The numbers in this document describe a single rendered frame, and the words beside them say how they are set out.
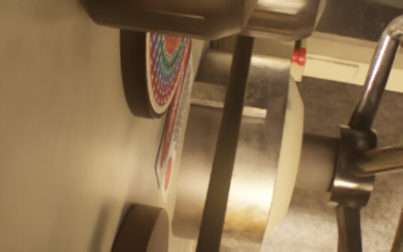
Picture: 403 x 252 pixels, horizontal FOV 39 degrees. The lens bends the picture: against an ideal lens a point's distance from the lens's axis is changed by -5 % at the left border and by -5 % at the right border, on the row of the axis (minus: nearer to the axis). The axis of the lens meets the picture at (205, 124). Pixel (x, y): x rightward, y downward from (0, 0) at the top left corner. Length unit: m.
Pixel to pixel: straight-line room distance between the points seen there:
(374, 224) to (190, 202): 1.55
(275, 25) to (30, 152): 0.17
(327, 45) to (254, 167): 0.98
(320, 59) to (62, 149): 1.34
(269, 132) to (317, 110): 1.66
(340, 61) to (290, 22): 1.22
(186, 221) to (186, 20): 0.46
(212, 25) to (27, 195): 0.08
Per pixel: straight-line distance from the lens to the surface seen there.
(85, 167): 0.25
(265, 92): 0.58
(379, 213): 2.14
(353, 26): 1.55
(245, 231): 0.63
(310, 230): 2.06
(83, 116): 0.24
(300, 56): 0.94
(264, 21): 0.32
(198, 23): 0.19
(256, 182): 0.59
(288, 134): 0.61
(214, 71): 0.63
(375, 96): 0.72
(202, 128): 0.59
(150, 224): 0.34
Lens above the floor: 1.95
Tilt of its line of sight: 63 degrees down
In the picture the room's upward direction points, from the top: straight up
